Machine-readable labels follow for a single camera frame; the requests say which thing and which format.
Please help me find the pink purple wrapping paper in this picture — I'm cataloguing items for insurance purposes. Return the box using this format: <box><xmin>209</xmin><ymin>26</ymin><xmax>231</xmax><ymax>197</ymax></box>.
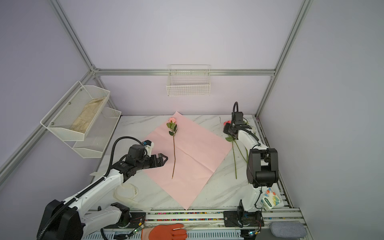
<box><xmin>145</xmin><ymin>112</ymin><xmax>232</xmax><ymax>210</ymax></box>

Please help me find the lower white mesh shelf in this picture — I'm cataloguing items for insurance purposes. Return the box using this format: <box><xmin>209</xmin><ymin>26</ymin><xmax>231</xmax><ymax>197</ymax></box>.
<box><xmin>72</xmin><ymin>107</ymin><xmax>121</xmax><ymax>159</ymax></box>

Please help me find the cream fake rose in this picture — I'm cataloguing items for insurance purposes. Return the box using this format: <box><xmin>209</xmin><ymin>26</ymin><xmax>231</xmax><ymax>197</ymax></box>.
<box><xmin>234</xmin><ymin>140</ymin><xmax>248</xmax><ymax>164</ymax></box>

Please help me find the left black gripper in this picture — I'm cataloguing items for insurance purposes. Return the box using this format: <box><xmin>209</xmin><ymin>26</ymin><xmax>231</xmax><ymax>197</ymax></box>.
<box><xmin>137</xmin><ymin>152</ymin><xmax>170</xmax><ymax>171</ymax></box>

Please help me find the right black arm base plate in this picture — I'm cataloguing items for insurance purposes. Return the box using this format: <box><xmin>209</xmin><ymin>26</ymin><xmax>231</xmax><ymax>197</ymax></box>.
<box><xmin>223</xmin><ymin>200</ymin><xmax>265</xmax><ymax>228</ymax></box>

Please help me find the grey cloth pad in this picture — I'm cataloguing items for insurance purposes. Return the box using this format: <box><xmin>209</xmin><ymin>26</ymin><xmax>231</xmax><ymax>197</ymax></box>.
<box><xmin>270</xmin><ymin>222</ymin><xmax>307</xmax><ymax>240</ymax></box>

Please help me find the upper white mesh shelf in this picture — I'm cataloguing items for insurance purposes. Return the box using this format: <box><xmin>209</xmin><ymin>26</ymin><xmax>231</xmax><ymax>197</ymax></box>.
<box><xmin>40</xmin><ymin>81</ymin><xmax>110</xmax><ymax>142</ymax></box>

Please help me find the light pink fake rose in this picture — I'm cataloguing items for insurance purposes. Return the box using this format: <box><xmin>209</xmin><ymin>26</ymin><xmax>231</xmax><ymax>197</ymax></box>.
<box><xmin>167</xmin><ymin>117</ymin><xmax>178</xmax><ymax>179</ymax></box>

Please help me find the beige cloth in shelf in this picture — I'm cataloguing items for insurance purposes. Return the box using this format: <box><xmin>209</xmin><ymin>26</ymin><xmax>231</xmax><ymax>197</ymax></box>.
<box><xmin>70</xmin><ymin>98</ymin><xmax>105</xmax><ymax>134</ymax></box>

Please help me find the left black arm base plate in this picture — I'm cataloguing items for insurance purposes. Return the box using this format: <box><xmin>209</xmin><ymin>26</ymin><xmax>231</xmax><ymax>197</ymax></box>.
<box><xmin>105</xmin><ymin>203</ymin><xmax>146</xmax><ymax>229</ymax></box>

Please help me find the cream ribbon roll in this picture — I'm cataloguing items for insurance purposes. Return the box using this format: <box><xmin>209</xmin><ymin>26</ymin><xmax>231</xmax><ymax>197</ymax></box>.
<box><xmin>113</xmin><ymin>183</ymin><xmax>152</xmax><ymax>212</ymax></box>

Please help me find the white wire wall basket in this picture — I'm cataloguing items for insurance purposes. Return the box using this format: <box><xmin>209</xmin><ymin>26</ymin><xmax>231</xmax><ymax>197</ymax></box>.
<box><xmin>166</xmin><ymin>65</ymin><xmax>211</xmax><ymax>97</ymax></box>

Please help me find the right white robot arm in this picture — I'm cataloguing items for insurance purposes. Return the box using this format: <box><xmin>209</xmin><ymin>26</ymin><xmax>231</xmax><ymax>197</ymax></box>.
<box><xmin>224</xmin><ymin>110</ymin><xmax>282</xmax><ymax>227</ymax></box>

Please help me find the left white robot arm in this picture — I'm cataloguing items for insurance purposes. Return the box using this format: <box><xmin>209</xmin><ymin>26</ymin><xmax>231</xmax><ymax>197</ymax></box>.
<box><xmin>37</xmin><ymin>136</ymin><xmax>169</xmax><ymax>240</ymax></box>

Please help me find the colourful tissue pack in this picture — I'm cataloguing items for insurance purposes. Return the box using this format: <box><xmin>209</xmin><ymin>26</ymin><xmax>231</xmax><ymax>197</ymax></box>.
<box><xmin>260</xmin><ymin>188</ymin><xmax>284</xmax><ymax>211</ymax></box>

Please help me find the white fake rose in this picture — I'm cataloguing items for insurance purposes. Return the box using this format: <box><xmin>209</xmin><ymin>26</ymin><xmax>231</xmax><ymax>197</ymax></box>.
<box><xmin>242</xmin><ymin>118</ymin><xmax>257</xmax><ymax>135</ymax></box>

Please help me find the orange rubber glove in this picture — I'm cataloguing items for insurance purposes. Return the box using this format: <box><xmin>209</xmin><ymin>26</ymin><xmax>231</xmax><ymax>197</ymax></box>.
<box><xmin>141</xmin><ymin>224</ymin><xmax>188</xmax><ymax>240</ymax></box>

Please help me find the deep pink fake rose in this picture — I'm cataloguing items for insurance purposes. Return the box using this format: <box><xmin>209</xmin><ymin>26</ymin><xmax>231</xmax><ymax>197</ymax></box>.
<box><xmin>224</xmin><ymin>121</ymin><xmax>238</xmax><ymax>180</ymax></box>

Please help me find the white mesh shelf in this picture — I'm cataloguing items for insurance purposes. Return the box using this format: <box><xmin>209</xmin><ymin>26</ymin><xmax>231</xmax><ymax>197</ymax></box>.
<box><xmin>72</xmin><ymin>107</ymin><xmax>121</xmax><ymax>159</ymax></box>
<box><xmin>40</xmin><ymin>81</ymin><xmax>110</xmax><ymax>142</ymax></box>

